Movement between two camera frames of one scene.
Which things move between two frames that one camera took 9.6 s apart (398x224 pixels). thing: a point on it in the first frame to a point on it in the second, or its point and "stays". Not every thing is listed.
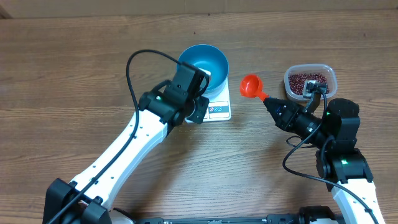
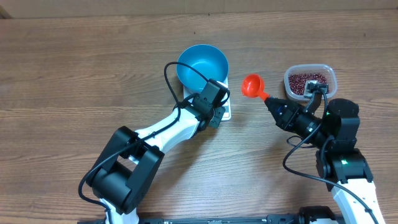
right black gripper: x=286 y=121 stays
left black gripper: x=203 y=104 to x=220 y=114
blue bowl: x=209 y=58 stays
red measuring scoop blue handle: x=251 y=86 stays
